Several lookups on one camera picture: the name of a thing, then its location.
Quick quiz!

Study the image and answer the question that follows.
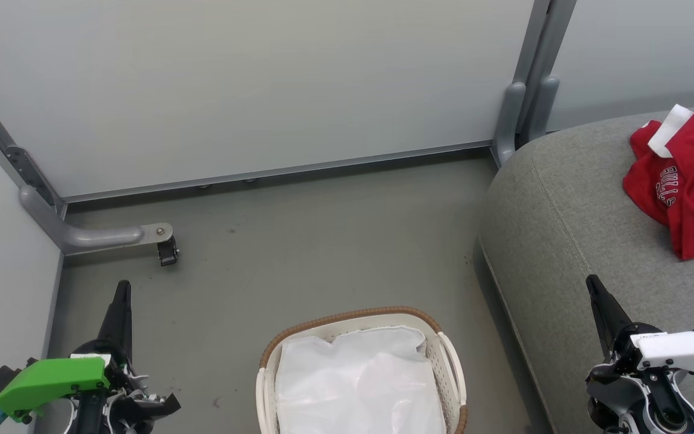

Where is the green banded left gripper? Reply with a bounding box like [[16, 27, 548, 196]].
[[0, 280, 183, 434]]

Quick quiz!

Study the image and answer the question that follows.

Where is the white cloth strip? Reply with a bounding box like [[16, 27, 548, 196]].
[[647, 104, 694, 159]]

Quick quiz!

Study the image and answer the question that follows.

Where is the white basket liner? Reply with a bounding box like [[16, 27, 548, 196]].
[[275, 325, 448, 434]]

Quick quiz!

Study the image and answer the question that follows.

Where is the grey upholstered sofa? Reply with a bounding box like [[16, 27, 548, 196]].
[[480, 108, 694, 434]]

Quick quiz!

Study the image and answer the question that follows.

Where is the white basket with brown rim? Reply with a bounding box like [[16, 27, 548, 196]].
[[255, 306, 468, 434]]

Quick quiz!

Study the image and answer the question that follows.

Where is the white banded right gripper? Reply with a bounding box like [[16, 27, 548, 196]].
[[586, 274, 694, 418]]

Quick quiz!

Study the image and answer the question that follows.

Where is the grey partition base rail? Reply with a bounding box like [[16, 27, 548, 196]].
[[61, 141, 496, 203]]

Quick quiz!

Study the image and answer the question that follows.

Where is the grey partition corner post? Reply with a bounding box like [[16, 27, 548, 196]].
[[0, 66, 66, 213]]

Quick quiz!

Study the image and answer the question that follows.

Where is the red Bulls jersey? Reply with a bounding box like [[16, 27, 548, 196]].
[[623, 121, 694, 261]]

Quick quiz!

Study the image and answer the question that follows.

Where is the black caster wheel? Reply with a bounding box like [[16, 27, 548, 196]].
[[157, 237, 180, 266]]

